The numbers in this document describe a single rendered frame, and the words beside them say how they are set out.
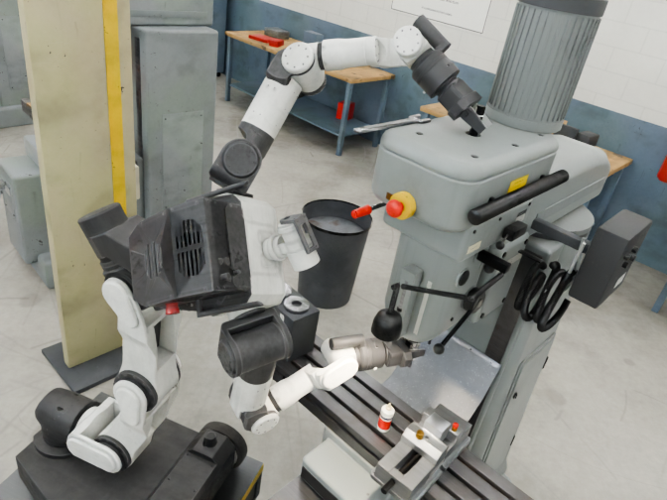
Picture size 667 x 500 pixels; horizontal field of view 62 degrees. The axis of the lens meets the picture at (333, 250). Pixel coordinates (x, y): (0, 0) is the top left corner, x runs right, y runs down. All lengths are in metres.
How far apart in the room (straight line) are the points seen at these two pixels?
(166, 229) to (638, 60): 4.82
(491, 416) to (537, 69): 1.24
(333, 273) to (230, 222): 2.42
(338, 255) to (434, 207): 2.38
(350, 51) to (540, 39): 0.44
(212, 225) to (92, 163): 1.63
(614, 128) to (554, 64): 4.22
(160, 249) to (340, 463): 0.96
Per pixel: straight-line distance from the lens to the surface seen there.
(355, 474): 1.86
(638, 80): 5.58
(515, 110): 1.47
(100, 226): 1.50
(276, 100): 1.36
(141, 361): 1.67
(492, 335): 1.95
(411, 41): 1.32
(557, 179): 1.49
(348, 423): 1.84
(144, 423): 1.78
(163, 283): 1.25
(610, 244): 1.50
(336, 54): 1.37
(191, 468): 2.10
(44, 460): 2.22
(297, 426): 3.02
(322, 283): 3.66
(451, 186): 1.15
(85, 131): 2.69
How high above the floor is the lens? 2.26
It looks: 30 degrees down
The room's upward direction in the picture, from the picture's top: 10 degrees clockwise
